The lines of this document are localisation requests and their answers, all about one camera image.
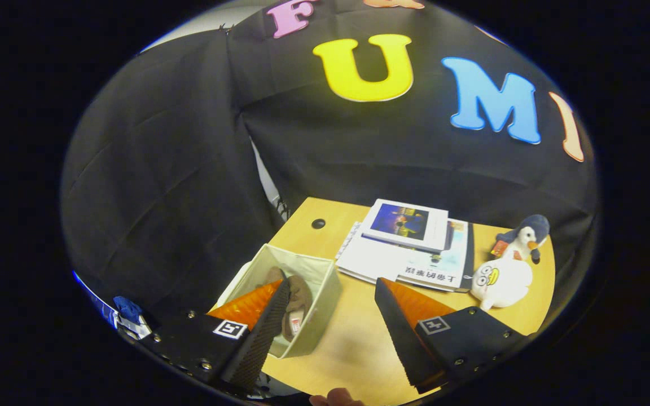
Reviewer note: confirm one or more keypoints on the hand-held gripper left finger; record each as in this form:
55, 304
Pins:
266, 332

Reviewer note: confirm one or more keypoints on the white duck-faced plush toy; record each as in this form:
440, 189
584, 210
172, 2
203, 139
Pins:
508, 285

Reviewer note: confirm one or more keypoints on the grey penguin plush toy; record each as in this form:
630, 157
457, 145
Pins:
528, 231

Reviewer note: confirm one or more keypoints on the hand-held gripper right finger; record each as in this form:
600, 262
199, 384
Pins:
398, 332

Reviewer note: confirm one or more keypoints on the blue cloth bundle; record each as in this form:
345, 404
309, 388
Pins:
128, 308

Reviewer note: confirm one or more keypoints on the white text-covered book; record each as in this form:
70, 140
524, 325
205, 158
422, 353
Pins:
370, 259

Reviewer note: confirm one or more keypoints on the pale blue cover book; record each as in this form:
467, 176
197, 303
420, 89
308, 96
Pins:
443, 265

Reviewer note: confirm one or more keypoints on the cream fabric storage box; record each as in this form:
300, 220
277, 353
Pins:
319, 316

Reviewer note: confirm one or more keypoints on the white book blue photo cover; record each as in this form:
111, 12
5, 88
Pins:
404, 223

